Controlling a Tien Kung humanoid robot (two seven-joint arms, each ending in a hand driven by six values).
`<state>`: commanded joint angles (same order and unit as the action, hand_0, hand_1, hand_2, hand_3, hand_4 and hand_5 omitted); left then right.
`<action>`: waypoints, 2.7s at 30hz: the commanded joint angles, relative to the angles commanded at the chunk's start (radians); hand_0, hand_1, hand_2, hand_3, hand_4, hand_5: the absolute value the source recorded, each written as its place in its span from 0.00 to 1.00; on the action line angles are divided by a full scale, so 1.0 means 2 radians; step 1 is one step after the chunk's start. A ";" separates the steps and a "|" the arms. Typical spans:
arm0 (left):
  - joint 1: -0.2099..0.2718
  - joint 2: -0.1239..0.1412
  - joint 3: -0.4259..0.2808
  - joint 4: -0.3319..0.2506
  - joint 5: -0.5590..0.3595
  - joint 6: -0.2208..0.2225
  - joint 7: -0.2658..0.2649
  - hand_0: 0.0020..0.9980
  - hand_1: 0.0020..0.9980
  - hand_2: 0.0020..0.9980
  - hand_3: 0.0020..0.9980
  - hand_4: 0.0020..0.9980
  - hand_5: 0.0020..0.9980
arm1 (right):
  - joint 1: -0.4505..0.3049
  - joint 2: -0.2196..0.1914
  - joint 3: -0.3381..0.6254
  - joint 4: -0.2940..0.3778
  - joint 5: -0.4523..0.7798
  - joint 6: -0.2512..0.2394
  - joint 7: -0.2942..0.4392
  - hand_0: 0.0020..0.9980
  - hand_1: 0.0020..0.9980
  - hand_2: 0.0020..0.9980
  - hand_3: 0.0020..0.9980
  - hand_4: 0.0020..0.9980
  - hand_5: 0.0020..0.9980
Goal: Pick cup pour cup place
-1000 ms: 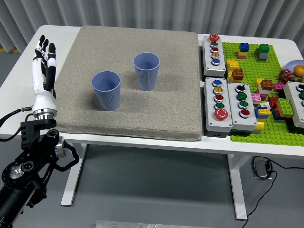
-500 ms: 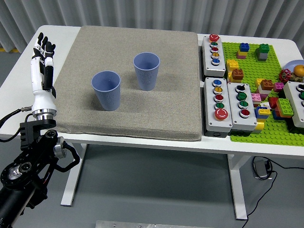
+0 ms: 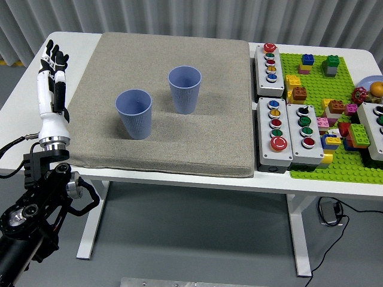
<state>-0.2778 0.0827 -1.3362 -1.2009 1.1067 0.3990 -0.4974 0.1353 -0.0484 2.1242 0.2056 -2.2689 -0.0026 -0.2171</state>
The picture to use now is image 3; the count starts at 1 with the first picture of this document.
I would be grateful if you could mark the green studded baseplate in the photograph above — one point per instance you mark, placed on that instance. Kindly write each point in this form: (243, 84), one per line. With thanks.
(317, 86)

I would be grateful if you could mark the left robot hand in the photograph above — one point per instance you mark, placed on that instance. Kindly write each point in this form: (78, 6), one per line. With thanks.
(52, 125)

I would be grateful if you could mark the yellow toy block stack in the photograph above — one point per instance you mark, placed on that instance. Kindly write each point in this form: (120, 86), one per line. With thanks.
(292, 81)

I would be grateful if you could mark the yellow cylinder toy block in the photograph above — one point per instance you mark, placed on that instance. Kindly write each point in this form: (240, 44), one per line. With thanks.
(326, 158)

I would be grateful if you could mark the light blue plate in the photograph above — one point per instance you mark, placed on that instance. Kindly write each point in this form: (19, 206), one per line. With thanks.
(366, 82)

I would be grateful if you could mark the grey-brown mat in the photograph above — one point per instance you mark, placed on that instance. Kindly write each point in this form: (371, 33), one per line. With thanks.
(209, 134)

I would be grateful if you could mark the grey selector switch control box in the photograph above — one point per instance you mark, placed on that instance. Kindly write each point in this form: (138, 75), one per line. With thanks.
(311, 155)

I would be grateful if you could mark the green orange toy block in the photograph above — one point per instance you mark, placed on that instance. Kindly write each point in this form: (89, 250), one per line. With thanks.
(359, 134)

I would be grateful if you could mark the grey curtain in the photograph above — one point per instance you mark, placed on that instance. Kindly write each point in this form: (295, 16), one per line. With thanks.
(89, 12)

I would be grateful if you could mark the grey power adapter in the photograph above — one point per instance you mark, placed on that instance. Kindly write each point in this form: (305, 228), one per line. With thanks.
(327, 212)

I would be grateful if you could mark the brown toy food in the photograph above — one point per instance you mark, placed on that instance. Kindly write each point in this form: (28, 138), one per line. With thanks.
(374, 98)

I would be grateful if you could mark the orange toy fruit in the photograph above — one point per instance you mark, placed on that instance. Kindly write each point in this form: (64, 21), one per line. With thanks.
(377, 88)

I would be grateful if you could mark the brown toy block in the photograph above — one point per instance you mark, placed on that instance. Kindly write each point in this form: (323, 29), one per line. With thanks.
(336, 107)
(299, 94)

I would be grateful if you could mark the blue yellow toy block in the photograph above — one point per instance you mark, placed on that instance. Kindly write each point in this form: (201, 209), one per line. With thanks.
(330, 142)

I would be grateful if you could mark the pink toy block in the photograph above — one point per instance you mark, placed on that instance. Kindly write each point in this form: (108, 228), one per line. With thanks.
(322, 122)

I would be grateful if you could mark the grey five-button control box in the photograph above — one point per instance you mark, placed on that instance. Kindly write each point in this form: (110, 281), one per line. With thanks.
(266, 155)
(263, 86)

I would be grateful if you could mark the grey control box black buttons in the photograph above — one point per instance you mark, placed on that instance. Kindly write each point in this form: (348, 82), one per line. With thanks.
(371, 134)

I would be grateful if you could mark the red toy block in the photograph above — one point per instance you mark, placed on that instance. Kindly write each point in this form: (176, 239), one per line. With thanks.
(344, 129)

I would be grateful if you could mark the red valve wheel toy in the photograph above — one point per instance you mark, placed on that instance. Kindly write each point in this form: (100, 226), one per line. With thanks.
(359, 95)

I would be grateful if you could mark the white printed toy block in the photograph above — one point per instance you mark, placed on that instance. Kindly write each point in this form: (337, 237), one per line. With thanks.
(333, 132)

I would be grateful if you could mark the magenta toy block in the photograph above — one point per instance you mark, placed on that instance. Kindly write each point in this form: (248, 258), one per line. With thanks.
(350, 109)

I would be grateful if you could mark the white table leg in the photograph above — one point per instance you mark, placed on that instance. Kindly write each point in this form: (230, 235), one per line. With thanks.
(300, 239)
(86, 239)

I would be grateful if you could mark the blue ribbed cup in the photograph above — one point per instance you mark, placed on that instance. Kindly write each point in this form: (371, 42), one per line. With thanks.
(134, 122)
(185, 98)

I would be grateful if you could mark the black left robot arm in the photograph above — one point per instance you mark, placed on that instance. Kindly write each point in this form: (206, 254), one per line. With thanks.
(36, 191)

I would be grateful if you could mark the green grey block stack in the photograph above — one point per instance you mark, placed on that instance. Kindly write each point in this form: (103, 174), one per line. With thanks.
(332, 61)

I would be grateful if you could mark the blue yellow pink block stack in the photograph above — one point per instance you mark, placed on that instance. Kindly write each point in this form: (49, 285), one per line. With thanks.
(307, 59)

